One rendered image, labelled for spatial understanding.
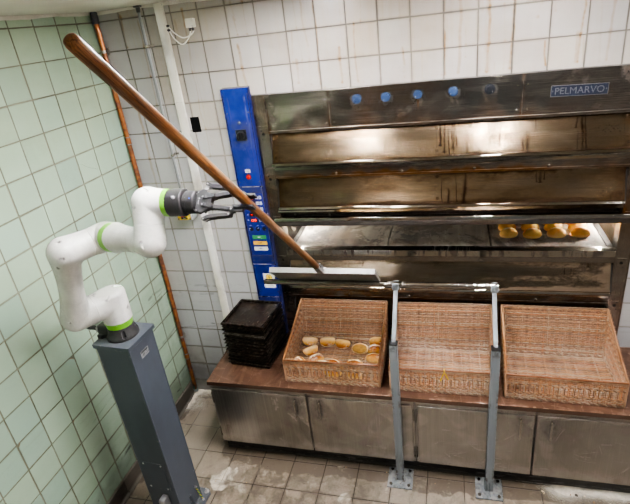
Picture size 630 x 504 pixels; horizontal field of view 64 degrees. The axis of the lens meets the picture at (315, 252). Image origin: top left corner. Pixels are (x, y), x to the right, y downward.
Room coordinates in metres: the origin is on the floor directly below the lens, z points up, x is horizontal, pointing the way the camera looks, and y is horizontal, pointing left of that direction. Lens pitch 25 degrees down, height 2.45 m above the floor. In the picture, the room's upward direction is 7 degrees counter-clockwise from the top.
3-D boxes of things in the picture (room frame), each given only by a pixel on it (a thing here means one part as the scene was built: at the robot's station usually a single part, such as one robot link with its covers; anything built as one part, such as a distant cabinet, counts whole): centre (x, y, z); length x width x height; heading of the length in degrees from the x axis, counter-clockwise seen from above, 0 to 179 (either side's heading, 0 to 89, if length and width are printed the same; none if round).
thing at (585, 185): (2.53, -0.69, 1.54); 1.79 x 0.11 x 0.19; 73
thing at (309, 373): (2.45, -0.07, 0.72); 0.56 x 0.49 x 0.28; 73
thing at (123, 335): (2.04, 1.00, 1.23); 0.26 x 0.15 x 0.06; 69
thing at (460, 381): (2.27, -0.64, 0.72); 0.56 x 0.49 x 0.28; 74
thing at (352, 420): (2.29, -0.50, 0.29); 2.42 x 0.56 x 0.58; 73
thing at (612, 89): (2.56, -0.70, 1.99); 1.80 x 0.08 x 0.21; 73
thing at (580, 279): (2.53, -0.69, 1.02); 1.79 x 0.11 x 0.19; 73
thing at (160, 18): (2.93, 0.65, 1.45); 0.05 x 0.02 x 2.30; 73
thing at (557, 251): (2.56, -0.70, 1.16); 1.80 x 0.06 x 0.04; 73
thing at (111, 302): (2.02, 0.96, 1.36); 0.16 x 0.13 x 0.19; 131
